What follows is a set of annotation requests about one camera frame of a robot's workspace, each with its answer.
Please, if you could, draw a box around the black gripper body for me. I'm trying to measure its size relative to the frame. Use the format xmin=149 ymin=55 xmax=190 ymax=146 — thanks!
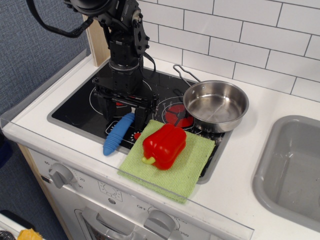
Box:
xmin=92 ymin=65 xmax=158 ymax=112

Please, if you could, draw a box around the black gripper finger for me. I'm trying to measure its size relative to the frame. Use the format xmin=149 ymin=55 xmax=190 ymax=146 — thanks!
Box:
xmin=97 ymin=96 xmax=117 ymax=122
xmin=134 ymin=106 xmax=153 ymax=130

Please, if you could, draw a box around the blue handled metal spoon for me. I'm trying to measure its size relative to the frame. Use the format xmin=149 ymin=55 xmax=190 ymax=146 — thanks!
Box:
xmin=102 ymin=112 xmax=135 ymax=156

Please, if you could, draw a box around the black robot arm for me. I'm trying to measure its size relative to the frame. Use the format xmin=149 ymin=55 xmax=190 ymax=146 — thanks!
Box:
xmin=65 ymin=0 xmax=157 ymax=130

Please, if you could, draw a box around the black toy cooktop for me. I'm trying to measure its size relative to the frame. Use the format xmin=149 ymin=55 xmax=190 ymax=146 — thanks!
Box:
xmin=47 ymin=65 xmax=231 ymax=184

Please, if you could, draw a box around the red toy bell pepper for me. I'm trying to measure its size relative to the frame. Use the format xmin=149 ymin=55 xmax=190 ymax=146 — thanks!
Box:
xmin=142 ymin=123 xmax=187 ymax=170

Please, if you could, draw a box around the steel frying pan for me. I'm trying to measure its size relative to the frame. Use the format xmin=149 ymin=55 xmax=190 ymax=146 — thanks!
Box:
xmin=173 ymin=64 xmax=250 ymax=133

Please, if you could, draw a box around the green cloth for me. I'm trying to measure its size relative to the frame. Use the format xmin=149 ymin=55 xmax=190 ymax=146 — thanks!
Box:
xmin=117 ymin=120 xmax=216 ymax=204

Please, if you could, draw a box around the grey left oven knob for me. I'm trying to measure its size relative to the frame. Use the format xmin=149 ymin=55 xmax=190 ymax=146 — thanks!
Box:
xmin=48 ymin=163 xmax=74 ymax=189

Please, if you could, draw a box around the grey oven knob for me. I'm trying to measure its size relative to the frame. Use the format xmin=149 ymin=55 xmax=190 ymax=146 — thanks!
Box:
xmin=48 ymin=163 xmax=74 ymax=189
xmin=143 ymin=210 xmax=176 ymax=238

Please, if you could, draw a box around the white toy oven front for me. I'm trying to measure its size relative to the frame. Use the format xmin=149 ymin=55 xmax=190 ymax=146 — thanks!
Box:
xmin=29 ymin=150 xmax=233 ymax=240

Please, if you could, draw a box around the grey right oven knob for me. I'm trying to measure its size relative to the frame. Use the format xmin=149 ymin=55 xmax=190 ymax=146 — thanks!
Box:
xmin=143 ymin=210 xmax=176 ymax=238

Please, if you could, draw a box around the yellow object at floor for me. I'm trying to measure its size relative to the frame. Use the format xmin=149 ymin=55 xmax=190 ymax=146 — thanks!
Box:
xmin=17 ymin=228 xmax=43 ymax=240

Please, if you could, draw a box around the grey sink basin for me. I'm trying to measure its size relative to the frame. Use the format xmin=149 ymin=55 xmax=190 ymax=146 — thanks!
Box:
xmin=252 ymin=115 xmax=320 ymax=232

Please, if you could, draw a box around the wooden side post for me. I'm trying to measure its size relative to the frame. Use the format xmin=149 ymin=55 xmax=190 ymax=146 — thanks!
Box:
xmin=79 ymin=0 xmax=119 ymax=68

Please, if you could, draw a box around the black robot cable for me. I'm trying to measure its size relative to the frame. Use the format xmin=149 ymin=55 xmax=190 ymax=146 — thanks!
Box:
xmin=26 ymin=0 xmax=95 ymax=39

